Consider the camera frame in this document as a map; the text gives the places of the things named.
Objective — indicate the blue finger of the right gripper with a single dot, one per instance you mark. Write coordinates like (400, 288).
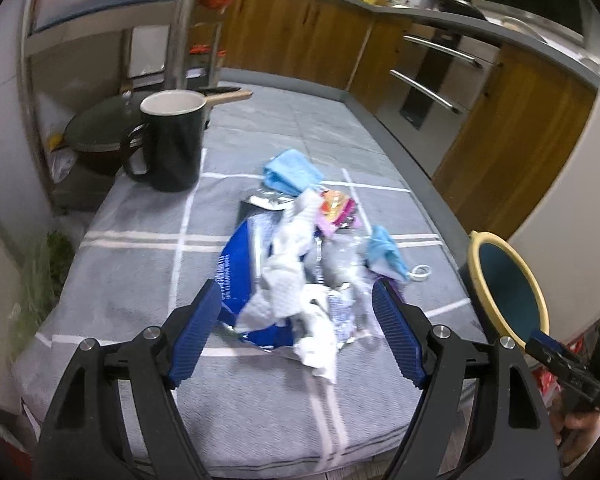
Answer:
(540, 341)

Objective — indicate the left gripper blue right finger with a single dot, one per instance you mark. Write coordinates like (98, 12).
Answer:
(403, 342)

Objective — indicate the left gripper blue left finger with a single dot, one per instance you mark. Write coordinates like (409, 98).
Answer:
(194, 324)

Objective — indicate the blue white snack bag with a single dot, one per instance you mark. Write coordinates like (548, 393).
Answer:
(238, 272)

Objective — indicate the blue face mask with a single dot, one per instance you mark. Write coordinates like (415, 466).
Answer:
(291, 173)
(383, 257)

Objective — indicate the white tissue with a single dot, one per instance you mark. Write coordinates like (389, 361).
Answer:
(283, 294)

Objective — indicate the clear plastic wrap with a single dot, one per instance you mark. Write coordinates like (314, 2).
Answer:
(338, 263)

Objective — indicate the pink orange candy wrapper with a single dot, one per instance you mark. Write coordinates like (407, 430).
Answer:
(338, 211)

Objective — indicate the silver foil pouch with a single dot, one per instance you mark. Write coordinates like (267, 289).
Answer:
(263, 201)

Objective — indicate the yellow rimmed teal trash bin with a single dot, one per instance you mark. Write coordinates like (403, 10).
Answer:
(507, 297)

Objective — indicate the wooden kitchen cabinets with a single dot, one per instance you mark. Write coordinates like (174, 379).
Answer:
(490, 119)

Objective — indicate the grey kitchen countertop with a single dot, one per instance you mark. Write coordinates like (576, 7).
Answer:
(487, 30)

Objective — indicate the right hand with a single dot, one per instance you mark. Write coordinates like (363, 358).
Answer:
(574, 432)

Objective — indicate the grey checked table cloth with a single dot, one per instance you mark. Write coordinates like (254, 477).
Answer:
(295, 378)

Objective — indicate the black mug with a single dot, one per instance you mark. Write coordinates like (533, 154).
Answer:
(170, 136)

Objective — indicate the dark pan with wooden handle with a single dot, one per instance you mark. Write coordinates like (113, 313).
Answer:
(96, 133)

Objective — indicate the stainless oven with handles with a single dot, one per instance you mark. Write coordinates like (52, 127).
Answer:
(438, 77)

